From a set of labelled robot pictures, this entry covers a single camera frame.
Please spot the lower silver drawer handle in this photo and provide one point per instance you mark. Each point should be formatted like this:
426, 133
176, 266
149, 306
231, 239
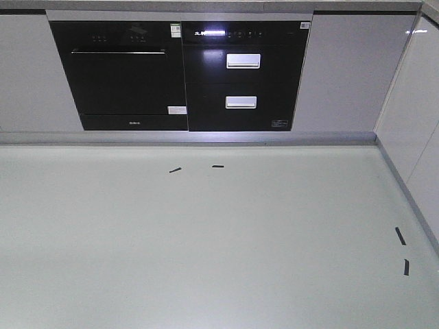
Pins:
241, 102

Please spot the silver drawer handle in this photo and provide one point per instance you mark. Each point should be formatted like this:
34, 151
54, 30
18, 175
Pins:
241, 102
243, 61

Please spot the upper silver drawer handle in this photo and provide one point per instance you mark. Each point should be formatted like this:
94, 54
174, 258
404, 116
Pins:
243, 61

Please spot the black drawer sterilizer cabinet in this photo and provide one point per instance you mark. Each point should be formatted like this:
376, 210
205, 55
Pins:
205, 44

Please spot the black built-in oven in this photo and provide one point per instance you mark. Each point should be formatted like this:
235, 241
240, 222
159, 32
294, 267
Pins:
124, 75

